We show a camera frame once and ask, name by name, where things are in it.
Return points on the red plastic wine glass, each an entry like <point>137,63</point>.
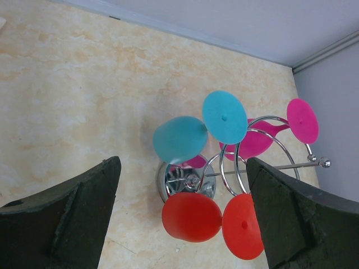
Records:
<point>196,218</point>

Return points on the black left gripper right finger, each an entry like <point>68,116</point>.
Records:
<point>302,226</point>

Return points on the chrome wine glass rack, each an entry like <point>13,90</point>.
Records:
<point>197,174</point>

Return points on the blue plastic wine glass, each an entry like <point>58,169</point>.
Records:
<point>183,138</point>

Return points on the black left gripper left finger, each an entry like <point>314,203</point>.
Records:
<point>63,226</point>

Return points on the pink plastic wine glass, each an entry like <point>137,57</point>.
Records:
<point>301,120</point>

